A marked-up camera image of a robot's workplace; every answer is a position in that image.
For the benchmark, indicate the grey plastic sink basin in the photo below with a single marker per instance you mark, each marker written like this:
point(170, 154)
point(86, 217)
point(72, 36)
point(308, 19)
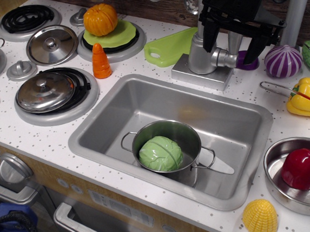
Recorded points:
point(236, 131)

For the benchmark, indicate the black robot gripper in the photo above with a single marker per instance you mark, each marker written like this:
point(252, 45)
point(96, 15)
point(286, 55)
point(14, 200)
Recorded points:
point(246, 17)

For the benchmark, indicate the grey toy knife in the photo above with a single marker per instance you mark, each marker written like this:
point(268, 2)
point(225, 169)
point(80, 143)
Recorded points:
point(217, 165)

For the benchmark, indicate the grey stove knob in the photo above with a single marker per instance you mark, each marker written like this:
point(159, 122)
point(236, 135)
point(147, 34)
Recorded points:
point(77, 18)
point(21, 71)

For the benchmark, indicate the green round plate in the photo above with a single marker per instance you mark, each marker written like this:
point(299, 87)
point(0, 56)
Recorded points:
point(121, 35)

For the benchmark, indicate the steel round pan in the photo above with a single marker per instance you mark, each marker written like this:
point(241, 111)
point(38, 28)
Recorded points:
point(293, 199)

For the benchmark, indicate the grey vertical post right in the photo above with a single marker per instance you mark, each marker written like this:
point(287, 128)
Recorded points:
point(294, 18)

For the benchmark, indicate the yellow toy corn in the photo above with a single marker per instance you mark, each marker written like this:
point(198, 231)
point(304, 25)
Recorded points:
point(260, 216)

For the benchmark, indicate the purple toy cup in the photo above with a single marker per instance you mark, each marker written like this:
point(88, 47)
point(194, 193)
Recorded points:
point(248, 66)

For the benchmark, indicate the red toy pepper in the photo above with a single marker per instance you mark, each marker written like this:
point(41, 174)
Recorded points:
point(296, 169)

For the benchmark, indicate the steel pot lid lower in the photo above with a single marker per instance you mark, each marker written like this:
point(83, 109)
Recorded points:
point(45, 92)

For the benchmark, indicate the green toy cabbage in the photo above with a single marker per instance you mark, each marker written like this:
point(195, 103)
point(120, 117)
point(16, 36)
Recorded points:
point(161, 154)

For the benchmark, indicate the silver toy faucet base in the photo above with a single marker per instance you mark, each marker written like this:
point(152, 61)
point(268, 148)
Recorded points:
point(196, 68)

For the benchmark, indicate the metal wire utensil handle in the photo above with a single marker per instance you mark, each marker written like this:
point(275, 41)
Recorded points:
point(276, 88)

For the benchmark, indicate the green plastic cutting board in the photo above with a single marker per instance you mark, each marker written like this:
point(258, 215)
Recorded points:
point(166, 51)

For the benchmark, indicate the steel pot with handles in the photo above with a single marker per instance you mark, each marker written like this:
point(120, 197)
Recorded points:
point(184, 135)

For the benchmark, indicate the orange toy carrot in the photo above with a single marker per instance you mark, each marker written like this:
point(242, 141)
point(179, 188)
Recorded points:
point(101, 66)

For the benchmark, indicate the black coil burner back left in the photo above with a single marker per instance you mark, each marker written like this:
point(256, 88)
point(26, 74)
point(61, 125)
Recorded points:
point(19, 24)

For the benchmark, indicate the grey oven door handle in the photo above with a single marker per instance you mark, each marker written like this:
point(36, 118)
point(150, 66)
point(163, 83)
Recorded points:
point(26, 195)

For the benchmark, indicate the steel pot lid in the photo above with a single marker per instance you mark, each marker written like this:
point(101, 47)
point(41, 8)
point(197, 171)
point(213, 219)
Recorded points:
point(52, 45)
point(45, 92)

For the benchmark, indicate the purple toy onion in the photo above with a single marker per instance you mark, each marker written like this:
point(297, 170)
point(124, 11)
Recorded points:
point(283, 61)

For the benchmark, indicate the grey stove knob middle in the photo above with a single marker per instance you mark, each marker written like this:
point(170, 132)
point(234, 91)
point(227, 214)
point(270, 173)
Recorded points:
point(21, 71)

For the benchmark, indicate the blue object bottom left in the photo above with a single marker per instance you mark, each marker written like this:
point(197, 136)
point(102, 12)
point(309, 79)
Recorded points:
point(17, 218)

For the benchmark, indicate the silver faucet lever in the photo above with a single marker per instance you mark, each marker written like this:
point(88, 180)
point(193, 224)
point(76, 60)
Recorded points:
point(223, 58)

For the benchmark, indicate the orange toy pumpkin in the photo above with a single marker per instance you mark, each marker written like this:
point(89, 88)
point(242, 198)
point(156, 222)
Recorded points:
point(100, 20)

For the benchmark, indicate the burner under lower lid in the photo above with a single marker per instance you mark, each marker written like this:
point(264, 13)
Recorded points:
point(67, 114)

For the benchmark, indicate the yellow toy bell pepper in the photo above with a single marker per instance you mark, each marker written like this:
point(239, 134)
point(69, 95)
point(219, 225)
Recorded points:
point(299, 100)

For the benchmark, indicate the grey oven dial knob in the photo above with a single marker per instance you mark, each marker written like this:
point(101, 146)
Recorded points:
point(13, 169)

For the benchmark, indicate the steel pot lid upper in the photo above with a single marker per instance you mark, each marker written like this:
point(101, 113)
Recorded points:
point(52, 45)

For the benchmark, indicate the burner under green plate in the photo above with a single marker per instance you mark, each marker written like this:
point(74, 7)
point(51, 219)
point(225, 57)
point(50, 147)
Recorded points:
point(118, 56)

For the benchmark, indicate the grey stove knob top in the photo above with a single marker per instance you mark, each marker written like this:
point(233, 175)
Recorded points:
point(77, 18)

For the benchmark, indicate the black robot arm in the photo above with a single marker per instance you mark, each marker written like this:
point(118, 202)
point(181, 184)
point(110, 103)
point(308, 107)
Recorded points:
point(245, 17)

